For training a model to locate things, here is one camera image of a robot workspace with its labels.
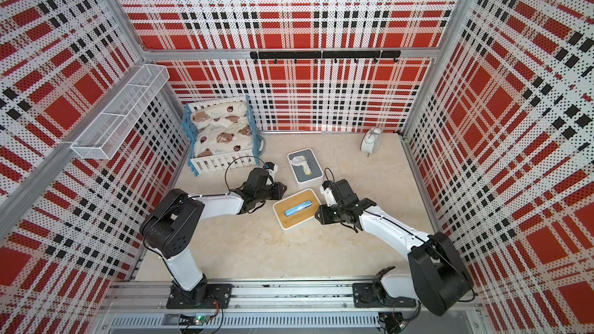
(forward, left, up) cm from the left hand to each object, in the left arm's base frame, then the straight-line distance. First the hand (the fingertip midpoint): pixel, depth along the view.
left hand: (288, 186), depth 96 cm
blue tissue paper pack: (-11, -3, 0) cm, 11 cm away
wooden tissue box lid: (-7, -3, +1) cm, 8 cm away
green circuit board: (-45, +24, -2) cm, 51 cm away
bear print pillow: (+32, +35, +3) cm, 48 cm away
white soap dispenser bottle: (+21, -37, +5) cm, 43 cm away
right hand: (-14, -14, +3) cm, 20 cm away
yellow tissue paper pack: (+12, -5, +2) cm, 13 cm away
